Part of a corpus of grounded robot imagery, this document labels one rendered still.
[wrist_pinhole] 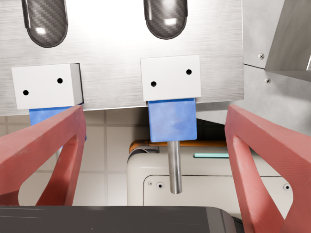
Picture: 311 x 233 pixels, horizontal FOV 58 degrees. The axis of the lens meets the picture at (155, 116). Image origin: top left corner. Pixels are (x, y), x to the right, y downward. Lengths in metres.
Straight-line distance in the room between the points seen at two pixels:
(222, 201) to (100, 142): 0.54
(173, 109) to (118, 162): 0.95
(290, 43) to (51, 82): 0.22
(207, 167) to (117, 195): 0.48
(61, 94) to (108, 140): 0.93
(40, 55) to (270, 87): 0.24
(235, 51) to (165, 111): 0.09
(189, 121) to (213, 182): 0.68
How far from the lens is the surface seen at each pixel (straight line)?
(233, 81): 0.27
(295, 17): 0.31
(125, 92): 0.27
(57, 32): 0.28
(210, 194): 0.94
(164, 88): 0.24
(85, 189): 1.26
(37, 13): 0.29
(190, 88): 0.24
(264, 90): 0.34
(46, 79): 0.25
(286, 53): 0.30
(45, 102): 0.26
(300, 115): 0.36
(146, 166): 0.89
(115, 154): 1.18
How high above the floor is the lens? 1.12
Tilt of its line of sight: 81 degrees down
